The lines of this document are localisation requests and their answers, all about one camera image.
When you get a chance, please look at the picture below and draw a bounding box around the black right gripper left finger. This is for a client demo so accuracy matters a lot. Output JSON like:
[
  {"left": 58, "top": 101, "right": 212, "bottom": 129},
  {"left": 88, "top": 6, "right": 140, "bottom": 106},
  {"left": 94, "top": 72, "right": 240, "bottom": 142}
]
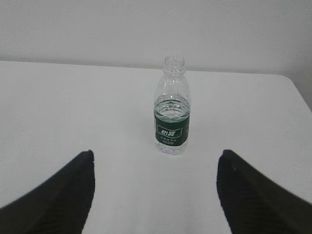
[{"left": 0, "top": 150, "right": 95, "bottom": 234}]

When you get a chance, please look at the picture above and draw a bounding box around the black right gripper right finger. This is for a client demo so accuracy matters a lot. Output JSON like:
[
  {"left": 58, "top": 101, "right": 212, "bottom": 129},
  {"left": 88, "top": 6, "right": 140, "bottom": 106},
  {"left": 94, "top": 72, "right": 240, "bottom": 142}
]
[{"left": 216, "top": 150, "right": 312, "bottom": 234}]

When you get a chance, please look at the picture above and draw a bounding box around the clear water bottle green label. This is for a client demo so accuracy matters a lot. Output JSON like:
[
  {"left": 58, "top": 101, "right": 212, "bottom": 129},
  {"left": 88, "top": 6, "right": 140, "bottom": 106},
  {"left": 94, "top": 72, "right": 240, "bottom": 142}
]
[{"left": 154, "top": 55, "right": 191, "bottom": 155}]

